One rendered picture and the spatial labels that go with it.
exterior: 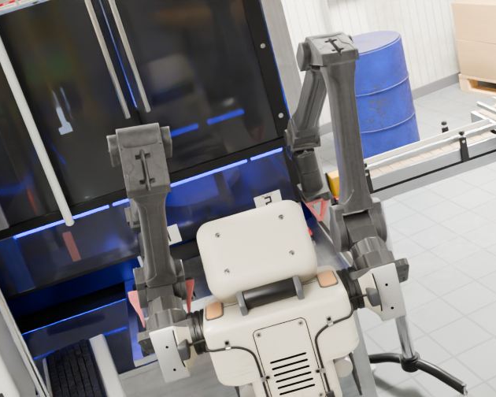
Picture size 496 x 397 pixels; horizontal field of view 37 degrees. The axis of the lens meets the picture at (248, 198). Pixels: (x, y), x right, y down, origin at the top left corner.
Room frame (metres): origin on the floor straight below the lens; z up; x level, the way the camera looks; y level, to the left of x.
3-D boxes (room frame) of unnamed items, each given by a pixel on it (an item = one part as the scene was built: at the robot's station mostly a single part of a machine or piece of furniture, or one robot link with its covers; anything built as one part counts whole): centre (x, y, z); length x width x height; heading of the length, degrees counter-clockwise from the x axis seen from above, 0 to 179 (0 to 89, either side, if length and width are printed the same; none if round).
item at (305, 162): (1.79, -0.17, 1.26); 0.07 x 0.06 x 0.07; 5
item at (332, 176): (2.21, -0.31, 1.00); 0.08 x 0.07 x 0.07; 6
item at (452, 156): (2.38, -0.58, 0.92); 0.69 x 0.15 x 0.16; 96
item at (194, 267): (2.03, 0.27, 0.90); 0.34 x 0.26 x 0.04; 6
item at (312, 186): (1.79, -0.17, 1.20); 0.10 x 0.07 x 0.07; 5
